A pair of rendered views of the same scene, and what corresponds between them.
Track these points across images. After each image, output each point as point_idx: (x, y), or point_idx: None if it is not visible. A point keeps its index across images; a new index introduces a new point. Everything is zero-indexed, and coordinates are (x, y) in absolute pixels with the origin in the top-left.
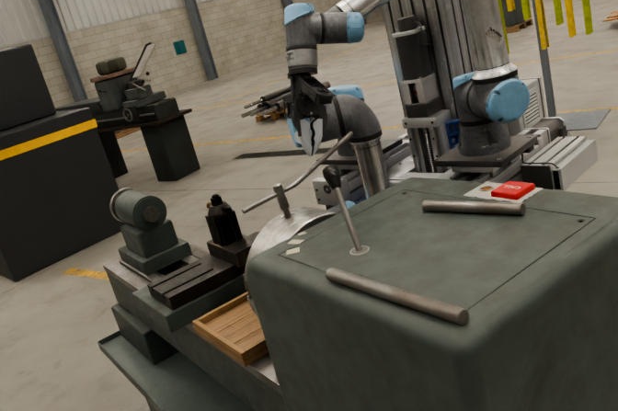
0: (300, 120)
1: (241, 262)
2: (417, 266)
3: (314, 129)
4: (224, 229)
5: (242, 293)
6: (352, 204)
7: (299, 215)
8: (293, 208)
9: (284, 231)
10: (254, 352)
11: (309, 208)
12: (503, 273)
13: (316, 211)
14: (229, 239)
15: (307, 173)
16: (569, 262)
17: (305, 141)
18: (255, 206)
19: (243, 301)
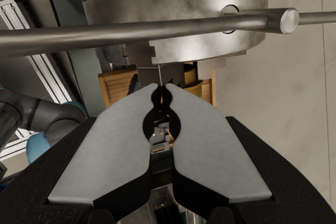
0: (262, 185)
1: (168, 174)
2: None
3: (145, 138)
4: (175, 219)
5: (164, 158)
6: (32, 152)
7: None
8: (198, 57)
9: None
10: None
11: (174, 38)
12: None
13: None
14: (169, 209)
15: (205, 18)
16: None
17: (198, 100)
18: (322, 11)
19: (173, 140)
